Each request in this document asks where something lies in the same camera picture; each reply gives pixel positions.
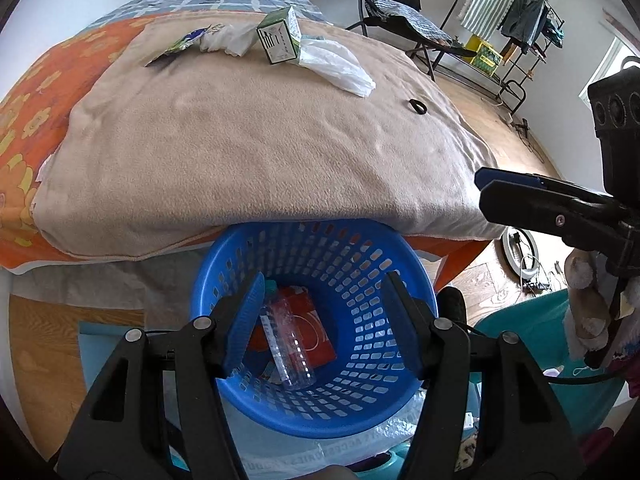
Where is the dark jacket on rack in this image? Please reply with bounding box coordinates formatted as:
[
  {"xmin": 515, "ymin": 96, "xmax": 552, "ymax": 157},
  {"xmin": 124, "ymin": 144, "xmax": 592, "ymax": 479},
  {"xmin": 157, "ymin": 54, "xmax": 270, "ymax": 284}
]
[{"xmin": 500, "ymin": 0, "xmax": 548, "ymax": 54}]

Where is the teal garment on rack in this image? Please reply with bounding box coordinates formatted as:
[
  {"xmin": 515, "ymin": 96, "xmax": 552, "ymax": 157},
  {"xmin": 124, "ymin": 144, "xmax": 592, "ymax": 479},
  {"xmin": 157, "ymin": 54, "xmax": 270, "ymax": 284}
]
[{"xmin": 541, "ymin": 18, "xmax": 564, "ymax": 49}]

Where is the checked chair cushion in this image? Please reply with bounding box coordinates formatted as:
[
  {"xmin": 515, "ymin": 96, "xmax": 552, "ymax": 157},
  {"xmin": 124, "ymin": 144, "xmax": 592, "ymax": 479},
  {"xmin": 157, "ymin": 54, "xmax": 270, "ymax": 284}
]
[{"xmin": 362, "ymin": 0, "xmax": 454, "ymax": 46}]

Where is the blue green snack packet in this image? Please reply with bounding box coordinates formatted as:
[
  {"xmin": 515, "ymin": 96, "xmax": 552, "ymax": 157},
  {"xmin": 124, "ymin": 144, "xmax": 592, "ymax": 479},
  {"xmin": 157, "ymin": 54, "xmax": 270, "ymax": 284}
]
[{"xmin": 144, "ymin": 28, "xmax": 207, "ymax": 67}]

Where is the right gloved hand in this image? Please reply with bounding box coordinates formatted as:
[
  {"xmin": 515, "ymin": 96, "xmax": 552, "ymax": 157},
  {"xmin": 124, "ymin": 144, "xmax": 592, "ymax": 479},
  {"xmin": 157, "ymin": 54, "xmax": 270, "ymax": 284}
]
[{"xmin": 563, "ymin": 249, "xmax": 618, "ymax": 361}]

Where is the blue checked bed sheet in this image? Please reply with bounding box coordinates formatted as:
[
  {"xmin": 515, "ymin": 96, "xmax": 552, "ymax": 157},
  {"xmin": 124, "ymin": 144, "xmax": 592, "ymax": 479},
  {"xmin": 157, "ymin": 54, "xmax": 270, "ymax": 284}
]
[{"xmin": 85, "ymin": 0, "xmax": 326, "ymax": 32}]

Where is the beige towel blanket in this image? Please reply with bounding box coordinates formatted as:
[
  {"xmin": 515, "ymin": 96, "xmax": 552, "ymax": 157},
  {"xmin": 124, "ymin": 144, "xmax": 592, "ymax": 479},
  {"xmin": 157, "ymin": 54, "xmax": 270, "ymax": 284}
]
[{"xmin": 32, "ymin": 16, "xmax": 502, "ymax": 259}]

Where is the white round floor device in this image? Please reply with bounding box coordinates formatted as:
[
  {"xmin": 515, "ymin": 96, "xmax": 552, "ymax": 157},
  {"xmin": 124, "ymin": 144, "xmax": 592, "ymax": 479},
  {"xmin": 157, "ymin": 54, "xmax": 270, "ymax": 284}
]
[{"xmin": 500, "ymin": 226, "xmax": 540, "ymax": 282}]

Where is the black folding chair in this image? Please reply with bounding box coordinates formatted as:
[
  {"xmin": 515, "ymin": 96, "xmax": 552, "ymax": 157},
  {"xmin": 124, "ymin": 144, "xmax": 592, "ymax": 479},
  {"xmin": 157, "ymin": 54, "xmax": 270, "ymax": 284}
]
[{"xmin": 347, "ymin": 0, "xmax": 476, "ymax": 79}]

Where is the orange floral bed sheet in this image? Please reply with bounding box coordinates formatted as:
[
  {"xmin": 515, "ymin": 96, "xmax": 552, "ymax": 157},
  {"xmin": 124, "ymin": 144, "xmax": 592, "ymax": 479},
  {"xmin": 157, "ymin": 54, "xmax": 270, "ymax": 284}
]
[{"xmin": 1, "ymin": 11, "xmax": 258, "ymax": 274}]

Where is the green milk carton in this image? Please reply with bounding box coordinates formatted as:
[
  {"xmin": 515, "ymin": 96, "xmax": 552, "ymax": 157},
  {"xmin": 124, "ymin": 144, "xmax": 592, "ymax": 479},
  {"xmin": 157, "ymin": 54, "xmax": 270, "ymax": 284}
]
[{"xmin": 256, "ymin": 6, "xmax": 303, "ymax": 65}]

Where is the blue plastic laundry basket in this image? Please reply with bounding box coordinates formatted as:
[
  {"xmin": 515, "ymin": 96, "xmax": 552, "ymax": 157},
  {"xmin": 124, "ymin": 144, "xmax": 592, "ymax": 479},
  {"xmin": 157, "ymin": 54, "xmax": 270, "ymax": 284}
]
[{"xmin": 191, "ymin": 220, "xmax": 437, "ymax": 439}]

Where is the yellow plastic crate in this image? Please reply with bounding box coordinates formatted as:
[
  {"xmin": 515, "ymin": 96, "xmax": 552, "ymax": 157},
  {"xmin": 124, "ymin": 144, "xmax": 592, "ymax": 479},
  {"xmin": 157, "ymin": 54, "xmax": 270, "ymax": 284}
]
[{"xmin": 463, "ymin": 35, "xmax": 503, "ymax": 76}]

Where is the clear plastic bottle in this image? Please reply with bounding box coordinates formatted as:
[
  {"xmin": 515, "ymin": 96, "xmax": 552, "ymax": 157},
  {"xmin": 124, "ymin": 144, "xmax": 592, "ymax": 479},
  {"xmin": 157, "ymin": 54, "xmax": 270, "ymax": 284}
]
[{"xmin": 260, "ymin": 297, "xmax": 316, "ymax": 391}]

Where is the white plastic bag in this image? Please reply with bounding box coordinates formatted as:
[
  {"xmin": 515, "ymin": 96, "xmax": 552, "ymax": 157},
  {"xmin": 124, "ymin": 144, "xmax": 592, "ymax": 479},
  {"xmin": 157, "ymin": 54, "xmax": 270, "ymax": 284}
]
[{"xmin": 298, "ymin": 36, "xmax": 376, "ymax": 98}]

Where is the black clothes drying rack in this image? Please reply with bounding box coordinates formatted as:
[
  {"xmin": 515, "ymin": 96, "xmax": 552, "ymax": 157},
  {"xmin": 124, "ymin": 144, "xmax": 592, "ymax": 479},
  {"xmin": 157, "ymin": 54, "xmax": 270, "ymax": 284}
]
[{"xmin": 442, "ymin": 0, "xmax": 564, "ymax": 114}]

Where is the red cardboard medicine box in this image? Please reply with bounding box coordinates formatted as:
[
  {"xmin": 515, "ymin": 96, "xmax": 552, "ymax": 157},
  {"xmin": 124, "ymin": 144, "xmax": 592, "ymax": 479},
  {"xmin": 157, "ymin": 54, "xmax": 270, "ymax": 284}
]
[{"xmin": 266, "ymin": 280, "xmax": 336, "ymax": 368}]

